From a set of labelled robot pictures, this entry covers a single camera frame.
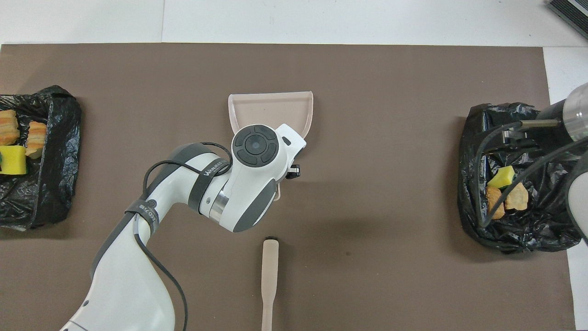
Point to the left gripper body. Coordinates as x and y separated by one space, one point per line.
294 142

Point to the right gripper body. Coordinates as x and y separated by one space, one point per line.
553 135

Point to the beige plastic dustpan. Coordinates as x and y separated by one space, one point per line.
271 108

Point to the yellow green-backed sponge wedge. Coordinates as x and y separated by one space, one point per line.
501 177

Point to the brown oval bread roll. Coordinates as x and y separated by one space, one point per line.
494 197

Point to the yellow sponge piece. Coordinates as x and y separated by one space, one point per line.
14 161

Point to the orange striped croissant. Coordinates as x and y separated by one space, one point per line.
8 128

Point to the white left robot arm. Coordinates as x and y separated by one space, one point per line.
128 285

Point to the black bag-lined trash bin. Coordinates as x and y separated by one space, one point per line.
50 184
542 230

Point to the dark ribbed device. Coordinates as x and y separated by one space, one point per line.
572 11

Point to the brown table mat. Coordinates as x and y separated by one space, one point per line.
413 285

